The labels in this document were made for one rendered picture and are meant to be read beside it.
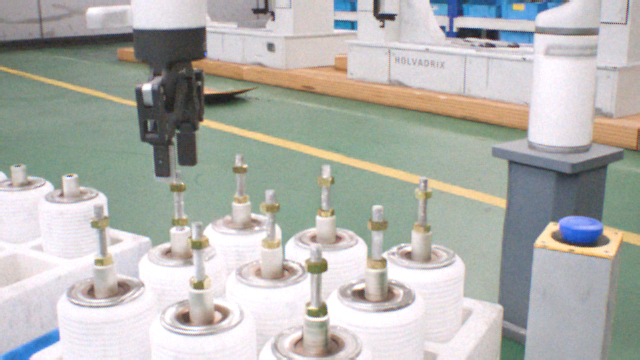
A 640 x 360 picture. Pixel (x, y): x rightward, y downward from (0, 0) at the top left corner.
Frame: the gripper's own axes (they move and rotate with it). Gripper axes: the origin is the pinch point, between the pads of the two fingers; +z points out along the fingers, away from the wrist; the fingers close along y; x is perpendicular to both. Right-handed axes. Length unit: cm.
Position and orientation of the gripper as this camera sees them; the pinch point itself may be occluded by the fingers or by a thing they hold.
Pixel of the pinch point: (176, 161)
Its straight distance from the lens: 81.0
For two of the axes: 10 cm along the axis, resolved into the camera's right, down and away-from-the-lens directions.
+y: 1.7, -2.7, 9.5
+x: -9.9, -0.4, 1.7
